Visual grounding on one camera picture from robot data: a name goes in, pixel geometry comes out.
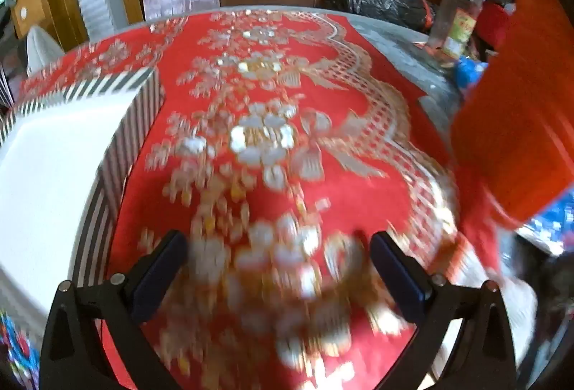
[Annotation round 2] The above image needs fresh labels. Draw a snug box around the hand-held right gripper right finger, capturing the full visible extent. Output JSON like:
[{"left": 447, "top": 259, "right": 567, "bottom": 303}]
[{"left": 370, "top": 231, "right": 518, "bottom": 390}]

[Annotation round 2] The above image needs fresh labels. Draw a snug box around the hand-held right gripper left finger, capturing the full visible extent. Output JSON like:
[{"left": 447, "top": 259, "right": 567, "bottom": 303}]
[{"left": 39, "top": 230, "right": 189, "bottom": 390}]

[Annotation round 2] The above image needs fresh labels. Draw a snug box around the striped jewelry box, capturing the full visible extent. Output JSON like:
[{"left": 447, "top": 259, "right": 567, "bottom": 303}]
[{"left": 0, "top": 67, "right": 165, "bottom": 330}]

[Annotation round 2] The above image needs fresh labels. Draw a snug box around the blue printed packet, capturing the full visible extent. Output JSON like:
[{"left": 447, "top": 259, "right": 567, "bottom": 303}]
[{"left": 516, "top": 190, "right": 574, "bottom": 257}]

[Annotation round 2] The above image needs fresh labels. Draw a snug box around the red floral tablecloth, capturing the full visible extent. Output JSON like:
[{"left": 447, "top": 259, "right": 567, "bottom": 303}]
[{"left": 9, "top": 9, "right": 539, "bottom": 390}]

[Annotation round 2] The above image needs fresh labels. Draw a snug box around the white plastic chair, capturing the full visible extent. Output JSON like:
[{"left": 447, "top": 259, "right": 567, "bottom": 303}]
[{"left": 26, "top": 26, "right": 66, "bottom": 77}]

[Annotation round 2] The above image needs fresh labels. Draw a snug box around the clear plastic jar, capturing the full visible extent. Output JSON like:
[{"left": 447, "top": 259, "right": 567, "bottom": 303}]
[{"left": 426, "top": 0, "right": 487, "bottom": 68}]

